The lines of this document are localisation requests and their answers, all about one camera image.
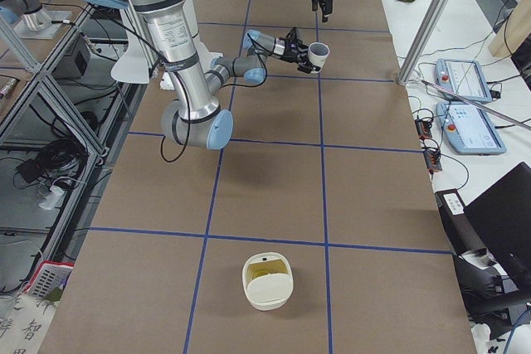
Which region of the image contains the white plastic basket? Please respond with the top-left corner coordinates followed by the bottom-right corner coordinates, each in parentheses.
top-left (22, 260), bottom-right (74, 303)

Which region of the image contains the lower teach pendant blue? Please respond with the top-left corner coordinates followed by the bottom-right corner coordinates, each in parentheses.
top-left (436, 101), bottom-right (507, 155)

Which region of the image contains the aluminium frame post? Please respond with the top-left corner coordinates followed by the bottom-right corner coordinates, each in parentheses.
top-left (397, 0), bottom-right (449, 86)

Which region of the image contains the teach pendant blue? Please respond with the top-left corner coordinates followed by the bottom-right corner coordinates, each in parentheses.
top-left (435, 59), bottom-right (492, 104)
top-left (436, 101), bottom-right (507, 155)

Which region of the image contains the white mug grey inside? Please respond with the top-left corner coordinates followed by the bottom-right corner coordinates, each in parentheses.
top-left (307, 41), bottom-right (330, 74)

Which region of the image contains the metal grabber stick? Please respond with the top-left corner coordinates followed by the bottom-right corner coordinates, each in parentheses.
top-left (415, 79), bottom-right (530, 130)

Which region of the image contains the upper teach pendant blue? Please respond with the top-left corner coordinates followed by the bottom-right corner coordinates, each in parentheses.
top-left (435, 59), bottom-right (492, 104)

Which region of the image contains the cream plastic bin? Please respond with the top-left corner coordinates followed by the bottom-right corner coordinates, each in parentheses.
top-left (241, 252), bottom-right (294, 311)

